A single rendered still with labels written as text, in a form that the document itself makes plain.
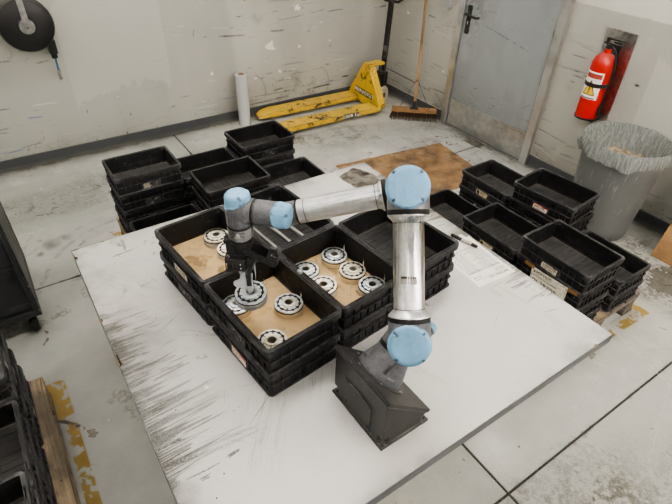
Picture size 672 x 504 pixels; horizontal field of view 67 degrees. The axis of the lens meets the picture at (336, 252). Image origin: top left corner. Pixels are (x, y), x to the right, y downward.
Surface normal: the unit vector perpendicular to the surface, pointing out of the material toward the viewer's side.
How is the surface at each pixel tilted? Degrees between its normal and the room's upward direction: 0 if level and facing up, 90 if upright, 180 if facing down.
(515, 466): 0
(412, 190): 49
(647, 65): 90
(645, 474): 0
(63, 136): 90
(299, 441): 0
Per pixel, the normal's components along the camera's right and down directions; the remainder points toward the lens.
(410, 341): -0.15, 0.18
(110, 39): 0.56, 0.52
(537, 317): 0.03, -0.79
